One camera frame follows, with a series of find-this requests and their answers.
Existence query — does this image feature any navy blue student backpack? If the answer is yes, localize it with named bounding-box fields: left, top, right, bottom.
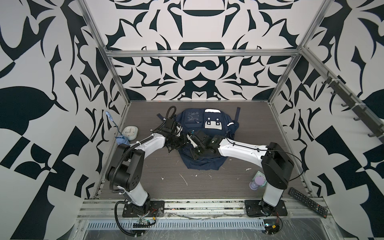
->
left=176, top=107, right=241, bottom=170

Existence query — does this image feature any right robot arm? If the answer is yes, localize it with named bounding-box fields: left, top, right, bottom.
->
left=187, top=131, right=294, bottom=216

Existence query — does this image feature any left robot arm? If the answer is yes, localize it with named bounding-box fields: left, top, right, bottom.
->
left=105, top=106, right=187, bottom=212

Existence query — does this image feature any white round alarm clock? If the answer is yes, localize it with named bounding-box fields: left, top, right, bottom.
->
left=122, top=126, right=139, bottom=141

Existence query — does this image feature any small green circuit board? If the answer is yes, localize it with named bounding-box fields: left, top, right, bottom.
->
left=263, top=222, right=282, bottom=236

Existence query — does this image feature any black remote control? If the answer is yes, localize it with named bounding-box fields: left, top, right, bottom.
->
left=288, top=188, right=328, bottom=219

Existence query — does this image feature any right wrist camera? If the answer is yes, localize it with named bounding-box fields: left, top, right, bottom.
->
left=187, top=134, right=198, bottom=148

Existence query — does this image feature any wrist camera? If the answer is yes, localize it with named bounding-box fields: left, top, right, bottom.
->
left=187, top=134, right=198, bottom=148
left=160, top=119, right=183, bottom=136

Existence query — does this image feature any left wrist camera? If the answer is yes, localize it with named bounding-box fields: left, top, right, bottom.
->
left=160, top=119, right=183, bottom=136

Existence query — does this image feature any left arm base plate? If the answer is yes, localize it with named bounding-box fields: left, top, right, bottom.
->
left=122, top=201, right=165, bottom=218

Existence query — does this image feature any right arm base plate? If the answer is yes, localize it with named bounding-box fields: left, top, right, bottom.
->
left=244, top=200, right=288, bottom=218

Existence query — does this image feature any white slotted cable duct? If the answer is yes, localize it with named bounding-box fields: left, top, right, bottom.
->
left=85, top=218, right=266, bottom=231

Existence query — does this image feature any wall hook rack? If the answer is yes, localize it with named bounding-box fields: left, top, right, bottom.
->
left=322, top=71, right=384, bottom=144

